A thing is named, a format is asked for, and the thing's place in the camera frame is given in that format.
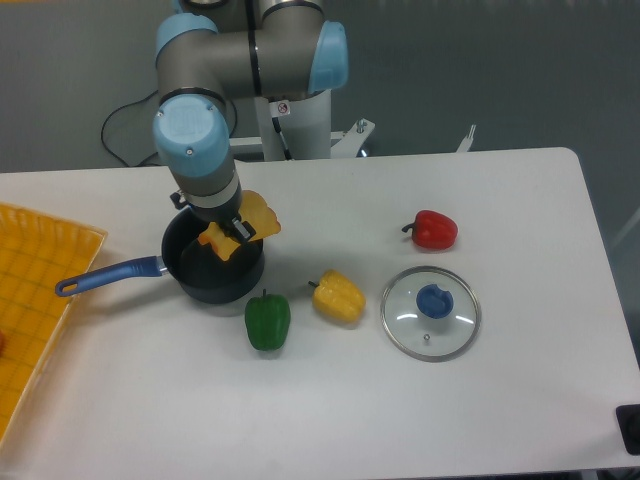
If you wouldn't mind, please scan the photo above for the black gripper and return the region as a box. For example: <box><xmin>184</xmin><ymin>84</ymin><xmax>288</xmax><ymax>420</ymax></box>
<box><xmin>169</xmin><ymin>189</ymin><xmax>253</xmax><ymax>243</ymax></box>

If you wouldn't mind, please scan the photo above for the yellow toy bread slice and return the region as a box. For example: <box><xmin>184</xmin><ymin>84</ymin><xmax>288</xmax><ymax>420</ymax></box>
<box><xmin>197</xmin><ymin>190</ymin><xmax>281</xmax><ymax>261</ymax></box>

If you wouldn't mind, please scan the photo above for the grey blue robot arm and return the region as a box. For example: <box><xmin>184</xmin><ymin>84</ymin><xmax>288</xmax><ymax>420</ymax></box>
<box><xmin>152</xmin><ymin>1</ymin><xmax>349</xmax><ymax>244</ymax></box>

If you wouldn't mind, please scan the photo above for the green toy bell pepper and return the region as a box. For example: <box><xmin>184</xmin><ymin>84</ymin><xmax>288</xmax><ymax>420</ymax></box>
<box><xmin>244</xmin><ymin>289</ymin><xmax>291</xmax><ymax>351</ymax></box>

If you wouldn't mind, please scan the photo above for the yellow toy bell pepper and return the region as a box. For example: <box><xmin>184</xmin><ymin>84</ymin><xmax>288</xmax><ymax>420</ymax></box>
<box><xmin>308</xmin><ymin>270</ymin><xmax>366</xmax><ymax>323</ymax></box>

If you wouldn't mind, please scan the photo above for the red toy bell pepper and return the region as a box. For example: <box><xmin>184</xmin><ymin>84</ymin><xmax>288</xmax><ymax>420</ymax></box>
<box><xmin>401</xmin><ymin>210</ymin><xmax>458</xmax><ymax>250</ymax></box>

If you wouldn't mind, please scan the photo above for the yellow woven basket tray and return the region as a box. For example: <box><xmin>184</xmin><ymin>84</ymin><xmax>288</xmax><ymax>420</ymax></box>
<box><xmin>1</xmin><ymin>203</ymin><xmax>107</xmax><ymax>440</ymax></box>

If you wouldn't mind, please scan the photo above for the glass lid blue knob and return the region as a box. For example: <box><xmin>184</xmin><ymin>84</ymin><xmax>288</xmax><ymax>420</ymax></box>
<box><xmin>380</xmin><ymin>266</ymin><xmax>482</xmax><ymax>363</ymax></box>

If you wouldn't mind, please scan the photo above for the black device at table edge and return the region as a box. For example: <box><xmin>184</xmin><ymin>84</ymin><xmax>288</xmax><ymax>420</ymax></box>
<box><xmin>615</xmin><ymin>404</ymin><xmax>640</xmax><ymax>456</ymax></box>

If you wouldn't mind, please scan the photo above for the black pot blue handle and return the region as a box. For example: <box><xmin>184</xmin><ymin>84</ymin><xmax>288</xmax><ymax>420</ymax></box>
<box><xmin>55</xmin><ymin>209</ymin><xmax>265</xmax><ymax>305</ymax></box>

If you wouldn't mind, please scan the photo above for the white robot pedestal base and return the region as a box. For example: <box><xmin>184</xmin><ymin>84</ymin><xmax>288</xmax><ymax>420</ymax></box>
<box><xmin>230</xmin><ymin>90</ymin><xmax>376</xmax><ymax>162</ymax></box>

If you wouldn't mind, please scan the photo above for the black cable on floor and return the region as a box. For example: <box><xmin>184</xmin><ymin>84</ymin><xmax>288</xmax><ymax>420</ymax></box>
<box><xmin>100</xmin><ymin>89</ymin><xmax>239</xmax><ymax>168</ymax></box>

